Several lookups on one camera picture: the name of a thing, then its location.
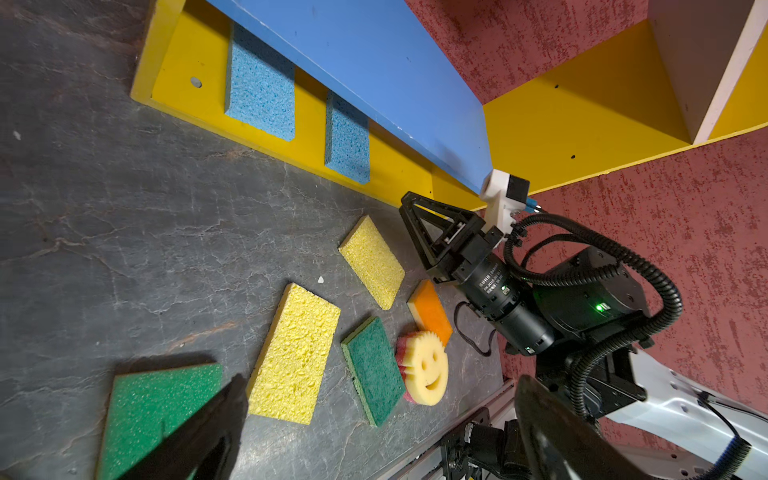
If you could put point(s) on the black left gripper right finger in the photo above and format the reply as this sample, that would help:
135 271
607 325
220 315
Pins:
560 445

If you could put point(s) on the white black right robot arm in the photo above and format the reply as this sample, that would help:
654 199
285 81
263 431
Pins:
587 309

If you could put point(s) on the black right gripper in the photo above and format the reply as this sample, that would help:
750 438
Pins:
450 242

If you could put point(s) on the blue sponge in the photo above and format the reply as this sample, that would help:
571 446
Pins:
260 89
347 146

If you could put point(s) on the yellow shelf pink blue boards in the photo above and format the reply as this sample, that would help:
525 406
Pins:
694 72

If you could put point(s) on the light green sponge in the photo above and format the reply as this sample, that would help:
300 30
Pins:
145 408

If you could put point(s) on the yellow smiley face sponge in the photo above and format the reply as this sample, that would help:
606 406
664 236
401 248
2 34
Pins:
424 367

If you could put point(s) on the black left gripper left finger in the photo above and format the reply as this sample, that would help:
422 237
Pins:
206 446

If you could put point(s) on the yellow sponge upper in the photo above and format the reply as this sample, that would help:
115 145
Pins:
370 257

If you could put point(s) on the yellow sponge lower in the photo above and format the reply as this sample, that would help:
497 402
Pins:
290 368

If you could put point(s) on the dark green scrub sponge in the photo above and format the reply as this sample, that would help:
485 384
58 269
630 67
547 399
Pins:
376 376

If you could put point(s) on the orange sponge right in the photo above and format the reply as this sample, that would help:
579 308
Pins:
428 312

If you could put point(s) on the aluminium rail frame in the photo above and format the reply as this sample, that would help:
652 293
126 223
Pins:
425 461

